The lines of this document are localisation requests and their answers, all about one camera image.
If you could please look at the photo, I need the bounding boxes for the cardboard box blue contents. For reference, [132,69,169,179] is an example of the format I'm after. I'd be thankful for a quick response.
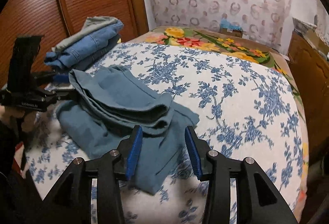
[219,19,243,38]

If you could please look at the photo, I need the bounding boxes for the blue floral white bedsheet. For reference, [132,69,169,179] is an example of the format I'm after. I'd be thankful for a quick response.
[27,43,308,223]

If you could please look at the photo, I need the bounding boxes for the teal pants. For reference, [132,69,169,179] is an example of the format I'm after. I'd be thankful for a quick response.
[56,65,199,194]

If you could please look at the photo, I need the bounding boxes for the blue denim jeans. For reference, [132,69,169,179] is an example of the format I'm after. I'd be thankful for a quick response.
[44,20,124,71]

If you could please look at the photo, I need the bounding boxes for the colourful floral blanket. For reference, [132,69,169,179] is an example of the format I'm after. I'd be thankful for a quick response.
[130,27,309,200]

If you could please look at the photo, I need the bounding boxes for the grey folded garment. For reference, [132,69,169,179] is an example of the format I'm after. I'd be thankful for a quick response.
[51,16,119,53]

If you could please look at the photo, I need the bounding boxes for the left hand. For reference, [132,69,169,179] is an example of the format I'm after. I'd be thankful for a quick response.
[1,105,37,133]

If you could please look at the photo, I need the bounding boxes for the wooden louvred wardrobe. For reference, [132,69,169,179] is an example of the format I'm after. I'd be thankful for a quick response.
[0,0,150,91]

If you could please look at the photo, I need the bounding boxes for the wooden sideboard cabinet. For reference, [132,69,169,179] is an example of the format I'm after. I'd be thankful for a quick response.
[288,18,328,164]

